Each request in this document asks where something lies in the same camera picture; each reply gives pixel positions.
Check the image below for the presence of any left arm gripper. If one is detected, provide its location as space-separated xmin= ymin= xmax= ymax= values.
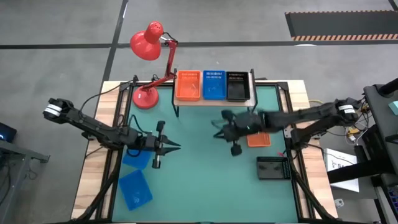
xmin=141 ymin=120 xmax=182 ymax=169

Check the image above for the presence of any orange plastic basket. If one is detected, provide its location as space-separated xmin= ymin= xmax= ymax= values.
xmin=246 ymin=132 xmax=272 ymax=148
xmin=175 ymin=70 xmax=202 ymax=102

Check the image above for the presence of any black stand beam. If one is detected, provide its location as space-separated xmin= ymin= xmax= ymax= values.
xmin=326 ymin=157 xmax=394 ymax=184

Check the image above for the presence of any black plastic basket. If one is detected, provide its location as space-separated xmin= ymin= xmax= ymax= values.
xmin=256 ymin=156 xmax=292 ymax=180
xmin=226 ymin=71 xmax=251 ymax=103

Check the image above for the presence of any white cardboard box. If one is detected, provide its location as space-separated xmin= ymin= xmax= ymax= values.
xmin=323 ymin=147 xmax=360 ymax=193

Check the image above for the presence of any wooden shelf black frame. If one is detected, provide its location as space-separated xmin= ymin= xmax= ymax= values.
xmin=171 ymin=68 xmax=259 ymax=118

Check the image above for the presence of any orange power plug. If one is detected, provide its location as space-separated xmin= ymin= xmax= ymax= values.
xmin=347 ymin=126 xmax=358 ymax=144

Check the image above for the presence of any blue plastic basket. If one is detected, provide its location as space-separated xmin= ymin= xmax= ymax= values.
xmin=122 ymin=148 xmax=153 ymax=170
xmin=118 ymin=169 xmax=154 ymax=212
xmin=202 ymin=70 xmax=227 ymax=101

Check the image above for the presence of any dark monitor screen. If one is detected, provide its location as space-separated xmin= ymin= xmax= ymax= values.
xmin=0 ymin=121 xmax=18 ymax=144

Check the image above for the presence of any black aluminium table frame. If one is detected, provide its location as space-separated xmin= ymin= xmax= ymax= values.
xmin=70 ymin=74 xmax=340 ymax=224

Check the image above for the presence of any green table mat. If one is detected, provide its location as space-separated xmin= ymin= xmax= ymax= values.
xmin=111 ymin=85 xmax=299 ymax=223

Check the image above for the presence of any red desk lamp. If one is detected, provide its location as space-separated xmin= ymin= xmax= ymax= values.
xmin=129 ymin=21 xmax=180 ymax=110

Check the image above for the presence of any grey metal desk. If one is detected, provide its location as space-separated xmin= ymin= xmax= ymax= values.
xmin=0 ymin=139 xmax=50 ymax=224

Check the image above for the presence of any black hazard striped floor mat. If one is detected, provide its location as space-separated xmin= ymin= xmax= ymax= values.
xmin=285 ymin=11 xmax=398 ymax=42

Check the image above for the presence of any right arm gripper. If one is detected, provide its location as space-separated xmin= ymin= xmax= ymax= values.
xmin=211 ymin=109 xmax=267 ymax=157

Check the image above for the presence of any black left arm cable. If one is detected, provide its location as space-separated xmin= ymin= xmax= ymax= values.
xmin=79 ymin=80 xmax=135 ymax=110

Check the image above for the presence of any black side desk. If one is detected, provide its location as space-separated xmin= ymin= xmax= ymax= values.
xmin=363 ymin=77 xmax=398 ymax=224

